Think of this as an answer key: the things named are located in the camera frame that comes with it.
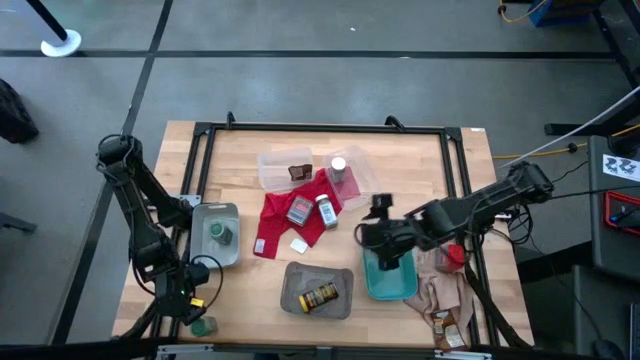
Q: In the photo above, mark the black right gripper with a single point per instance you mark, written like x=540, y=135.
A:
x=390, y=237

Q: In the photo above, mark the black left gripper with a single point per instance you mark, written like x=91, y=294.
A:
x=177, y=292

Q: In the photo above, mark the green-lid spice jar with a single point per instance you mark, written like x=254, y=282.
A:
x=205, y=329
x=220, y=232

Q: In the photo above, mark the white-lid seasoning jar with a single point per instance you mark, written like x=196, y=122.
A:
x=338, y=170
x=327, y=212

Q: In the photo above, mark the smoked paprika tin red lid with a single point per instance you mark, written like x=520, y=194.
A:
x=455, y=256
x=300, y=211

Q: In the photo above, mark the yellow-lid dark spice jar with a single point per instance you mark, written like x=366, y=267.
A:
x=320, y=296

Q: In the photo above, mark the brown spice packet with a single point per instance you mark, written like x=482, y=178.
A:
x=300, y=172
x=447, y=332

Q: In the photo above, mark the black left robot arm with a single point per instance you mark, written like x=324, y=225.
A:
x=135, y=200

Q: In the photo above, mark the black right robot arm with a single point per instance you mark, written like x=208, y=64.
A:
x=480, y=205

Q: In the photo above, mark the silver aluminium extrusion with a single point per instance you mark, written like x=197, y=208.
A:
x=185, y=351
x=462, y=355

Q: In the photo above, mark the deep clear plastic bin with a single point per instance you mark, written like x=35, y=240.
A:
x=365, y=195

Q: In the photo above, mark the teal plastic bin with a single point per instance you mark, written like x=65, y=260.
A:
x=395, y=285

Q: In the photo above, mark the white plastic bin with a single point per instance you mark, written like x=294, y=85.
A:
x=202, y=250

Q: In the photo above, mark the beige cloth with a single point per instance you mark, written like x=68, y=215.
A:
x=442, y=295

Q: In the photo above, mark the small white square sachet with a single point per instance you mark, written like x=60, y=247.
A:
x=299, y=246

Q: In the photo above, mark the red cloth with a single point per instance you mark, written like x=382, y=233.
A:
x=280, y=220

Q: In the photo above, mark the shallow clear plastic bin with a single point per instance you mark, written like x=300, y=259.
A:
x=275, y=170

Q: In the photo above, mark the red framed black device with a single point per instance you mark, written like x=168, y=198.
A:
x=622, y=212

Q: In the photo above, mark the white number sticker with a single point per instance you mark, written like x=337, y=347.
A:
x=621, y=167

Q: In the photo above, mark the black bag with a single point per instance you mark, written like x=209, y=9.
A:
x=15, y=112

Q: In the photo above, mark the blue box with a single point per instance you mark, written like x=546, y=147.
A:
x=560, y=12

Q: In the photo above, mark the black pole white base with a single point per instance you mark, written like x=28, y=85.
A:
x=61, y=44

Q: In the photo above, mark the black aluminium table frame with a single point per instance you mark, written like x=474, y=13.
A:
x=325, y=127

